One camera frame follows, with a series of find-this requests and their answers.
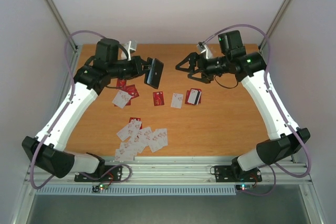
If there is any black leather card holder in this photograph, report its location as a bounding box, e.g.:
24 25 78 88
144 57 164 89

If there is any white floral card pile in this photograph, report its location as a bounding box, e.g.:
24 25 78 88
114 122 168 162

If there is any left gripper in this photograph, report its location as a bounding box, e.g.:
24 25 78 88
109 56 153 80

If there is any red card with white card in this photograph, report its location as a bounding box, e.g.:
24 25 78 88
185 89 202 105

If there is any frame post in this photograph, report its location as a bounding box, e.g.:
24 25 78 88
45 0 70 37
266 0 292 38

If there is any red card centre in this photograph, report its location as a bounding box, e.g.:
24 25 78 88
153 91 164 106

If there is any controller board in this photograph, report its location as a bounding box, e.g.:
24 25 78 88
92 184 110 193
235 184 257 191

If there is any right controller board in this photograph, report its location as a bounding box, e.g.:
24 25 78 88
235 184 257 191

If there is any aluminium table edge rail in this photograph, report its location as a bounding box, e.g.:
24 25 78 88
34 156 312 186

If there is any white floral card left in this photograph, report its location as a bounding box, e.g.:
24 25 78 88
112 90 132 109

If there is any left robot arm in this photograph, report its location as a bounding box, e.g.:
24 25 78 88
22 38 155 181

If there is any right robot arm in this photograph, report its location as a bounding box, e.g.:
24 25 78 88
175 28 310 180

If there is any left frame post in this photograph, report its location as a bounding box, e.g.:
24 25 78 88
45 0 70 37

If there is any red card under pile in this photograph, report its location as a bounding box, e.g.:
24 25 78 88
129 118 141 123

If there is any red card far left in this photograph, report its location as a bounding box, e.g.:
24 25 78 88
116 79 127 90

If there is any left controller board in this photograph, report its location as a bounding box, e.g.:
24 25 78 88
92 184 110 193

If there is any right frame post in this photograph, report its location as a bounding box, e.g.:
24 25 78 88
266 0 292 38

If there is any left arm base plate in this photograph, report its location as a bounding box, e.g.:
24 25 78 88
74 165 123 183

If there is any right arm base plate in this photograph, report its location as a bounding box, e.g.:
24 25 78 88
210 165 262 183

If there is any white floral card centre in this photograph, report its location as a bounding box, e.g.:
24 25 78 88
171 93 183 109

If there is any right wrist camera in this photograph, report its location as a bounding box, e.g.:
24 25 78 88
197 42 213 59

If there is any grey slotted cable duct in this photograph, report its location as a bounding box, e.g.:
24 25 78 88
36 185 236 196

